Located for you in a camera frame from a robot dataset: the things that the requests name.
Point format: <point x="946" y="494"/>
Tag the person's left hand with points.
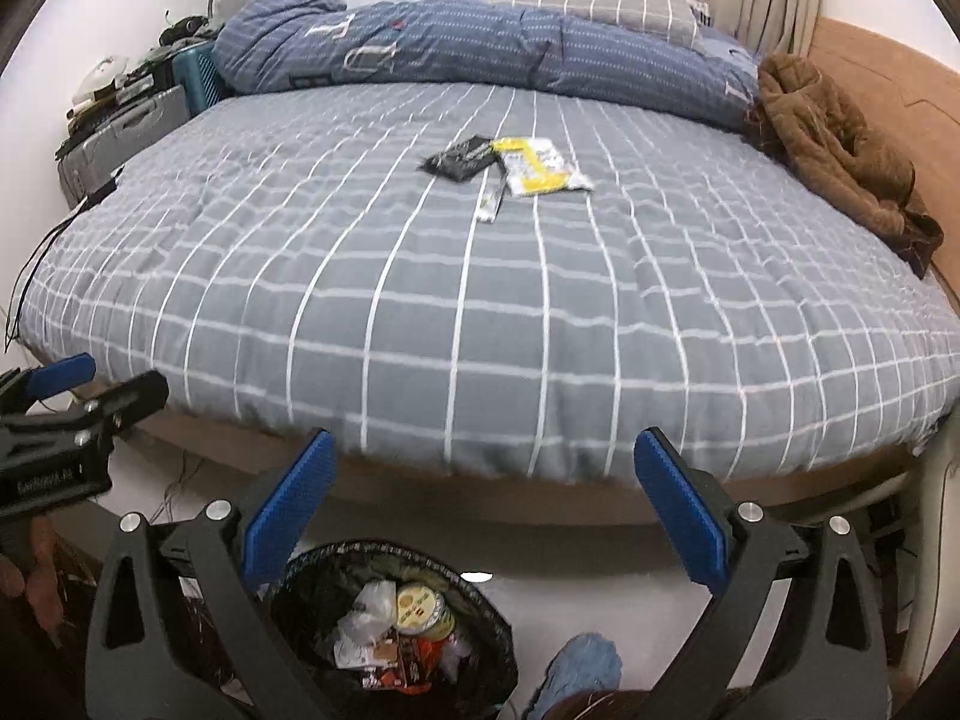
<point x="45" y="570"/>

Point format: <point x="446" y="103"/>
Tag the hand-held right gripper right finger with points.
<point x="682" y="514"/>

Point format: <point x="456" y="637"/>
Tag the red plastic bag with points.
<point x="436" y="649"/>

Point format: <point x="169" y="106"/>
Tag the white round device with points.
<point x="101" y="75"/>

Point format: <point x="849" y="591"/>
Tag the grey suitcase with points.
<point x="127" y="127"/>

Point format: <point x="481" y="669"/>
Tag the blue striped quilt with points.
<point x="465" y="45"/>

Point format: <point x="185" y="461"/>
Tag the brown jacket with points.
<point x="825" y="135"/>

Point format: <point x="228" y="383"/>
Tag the yellow white packet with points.
<point x="536" y="165"/>

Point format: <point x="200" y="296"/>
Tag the narrow white strip sachet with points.
<point x="491" y="199"/>

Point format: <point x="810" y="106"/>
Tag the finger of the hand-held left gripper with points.
<point x="135" y="394"/>
<point x="66" y="373"/>

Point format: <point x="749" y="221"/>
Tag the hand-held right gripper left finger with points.
<point x="289" y="510"/>

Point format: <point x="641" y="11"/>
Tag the wooden headboard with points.
<point x="900" y="90"/>

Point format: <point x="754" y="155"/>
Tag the black trash bin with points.
<point x="484" y="622"/>

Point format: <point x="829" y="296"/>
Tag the teal suitcase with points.
<point x="199" y="79"/>

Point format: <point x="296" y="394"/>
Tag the blue fluffy slipper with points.
<point x="581" y="664"/>

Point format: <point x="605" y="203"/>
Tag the grey checked bed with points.
<point x="525" y="330"/>

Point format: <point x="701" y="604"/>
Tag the clear plastic bag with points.
<point x="367" y="607"/>

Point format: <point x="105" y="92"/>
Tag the cream furniture piece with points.
<point x="937" y="555"/>

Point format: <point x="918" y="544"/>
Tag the yellow-green lidded cup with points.
<point x="424" y="607"/>

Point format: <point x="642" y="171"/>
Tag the black charger adapter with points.
<point x="101" y="191"/>

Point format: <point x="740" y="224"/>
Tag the black sachet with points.
<point x="459" y="157"/>

